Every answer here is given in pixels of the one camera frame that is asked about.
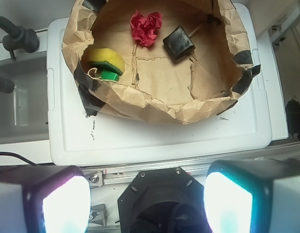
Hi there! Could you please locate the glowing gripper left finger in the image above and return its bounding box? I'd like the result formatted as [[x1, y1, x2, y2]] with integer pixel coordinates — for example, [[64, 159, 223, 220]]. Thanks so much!
[[0, 166, 91, 233]]

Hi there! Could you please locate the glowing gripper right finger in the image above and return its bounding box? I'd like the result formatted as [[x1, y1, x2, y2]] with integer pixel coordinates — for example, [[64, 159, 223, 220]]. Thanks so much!
[[204, 159, 300, 233]]

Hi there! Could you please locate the black box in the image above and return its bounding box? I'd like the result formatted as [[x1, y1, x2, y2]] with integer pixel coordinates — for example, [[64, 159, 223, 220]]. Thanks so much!
[[162, 26, 195, 63]]

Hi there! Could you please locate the white plastic lid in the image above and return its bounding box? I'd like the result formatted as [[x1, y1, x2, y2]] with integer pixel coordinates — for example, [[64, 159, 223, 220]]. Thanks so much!
[[47, 18, 272, 166]]

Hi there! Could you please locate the grey sink basin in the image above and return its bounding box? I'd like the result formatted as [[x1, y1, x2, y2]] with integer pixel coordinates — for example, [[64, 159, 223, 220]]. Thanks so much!
[[0, 52, 48, 144]]

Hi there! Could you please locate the brown paper bag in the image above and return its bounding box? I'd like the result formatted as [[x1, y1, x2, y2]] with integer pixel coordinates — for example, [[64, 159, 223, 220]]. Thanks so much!
[[62, 0, 260, 125]]

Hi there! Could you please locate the green block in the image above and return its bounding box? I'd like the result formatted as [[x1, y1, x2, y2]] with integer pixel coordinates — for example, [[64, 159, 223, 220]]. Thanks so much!
[[100, 69, 119, 82]]

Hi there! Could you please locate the yellow green sponge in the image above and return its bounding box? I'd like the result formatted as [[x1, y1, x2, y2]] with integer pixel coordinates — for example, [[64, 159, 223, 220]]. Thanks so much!
[[81, 48, 125, 76]]

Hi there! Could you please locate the red crumpled paper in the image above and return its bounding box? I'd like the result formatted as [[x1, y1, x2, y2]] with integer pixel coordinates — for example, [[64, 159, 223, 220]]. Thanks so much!
[[130, 10, 162, 47]]

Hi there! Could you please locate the black cable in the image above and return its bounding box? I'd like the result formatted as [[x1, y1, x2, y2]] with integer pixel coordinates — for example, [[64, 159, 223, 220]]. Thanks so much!
[[0, 152, 40, 166]]

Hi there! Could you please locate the aluminium rail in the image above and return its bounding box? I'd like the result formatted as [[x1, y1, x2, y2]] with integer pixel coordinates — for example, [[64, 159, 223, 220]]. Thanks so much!
[[82, 141, 300, 188]]

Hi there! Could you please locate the black octagonal mount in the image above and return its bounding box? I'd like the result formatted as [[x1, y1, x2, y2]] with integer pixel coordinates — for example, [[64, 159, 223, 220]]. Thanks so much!
[[118, 167, 212, 233]]

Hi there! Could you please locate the black handle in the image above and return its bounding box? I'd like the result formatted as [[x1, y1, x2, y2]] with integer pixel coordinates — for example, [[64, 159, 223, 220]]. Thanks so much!
[[0, 77, 15, 94]]

